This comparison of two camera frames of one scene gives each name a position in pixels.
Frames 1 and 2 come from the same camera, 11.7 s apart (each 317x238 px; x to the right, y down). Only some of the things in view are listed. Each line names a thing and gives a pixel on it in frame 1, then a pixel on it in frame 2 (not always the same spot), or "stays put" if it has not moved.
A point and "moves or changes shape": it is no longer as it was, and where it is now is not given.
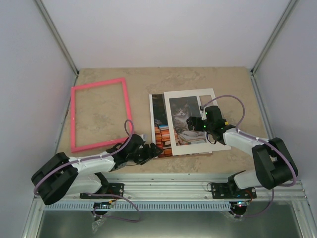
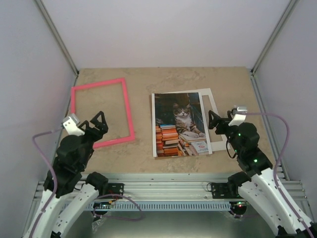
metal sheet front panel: [273, 219] stays put
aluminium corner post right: [273, 36] stays put
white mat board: [182, 105] moves or changes shape
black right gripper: [192, 120] to [223, 122]
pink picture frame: [128, 110] stays put
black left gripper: [148, 155] to [103, 128]
